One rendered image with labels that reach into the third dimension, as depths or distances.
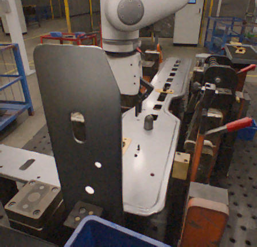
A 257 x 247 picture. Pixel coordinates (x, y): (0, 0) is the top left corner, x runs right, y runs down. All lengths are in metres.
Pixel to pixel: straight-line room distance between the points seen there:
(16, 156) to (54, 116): 0.38
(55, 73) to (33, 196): 0.26
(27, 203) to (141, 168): 0.28
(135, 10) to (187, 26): 7.22
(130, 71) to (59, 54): 0.26
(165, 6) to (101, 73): 0.22
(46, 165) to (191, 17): 7.24
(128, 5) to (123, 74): 0.17
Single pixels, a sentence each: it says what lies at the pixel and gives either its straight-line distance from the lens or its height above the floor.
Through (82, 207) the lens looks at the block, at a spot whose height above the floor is 1.08.
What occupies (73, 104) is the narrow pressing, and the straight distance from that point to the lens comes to 0.29.
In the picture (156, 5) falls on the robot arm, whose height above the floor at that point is 1.38.
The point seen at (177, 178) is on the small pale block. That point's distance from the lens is 0.54.
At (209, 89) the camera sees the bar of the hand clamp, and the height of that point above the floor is 1.21.
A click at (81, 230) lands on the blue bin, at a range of 0.28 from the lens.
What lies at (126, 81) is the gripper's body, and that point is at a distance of 0.51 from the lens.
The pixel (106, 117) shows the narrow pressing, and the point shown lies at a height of 1.25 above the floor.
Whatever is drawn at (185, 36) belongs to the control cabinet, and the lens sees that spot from 7.65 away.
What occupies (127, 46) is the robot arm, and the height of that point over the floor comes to 1.29.
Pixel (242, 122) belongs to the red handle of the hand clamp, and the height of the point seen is 1.14.
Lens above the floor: 1.38
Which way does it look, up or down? 28 degrees down
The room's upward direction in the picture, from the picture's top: straight up
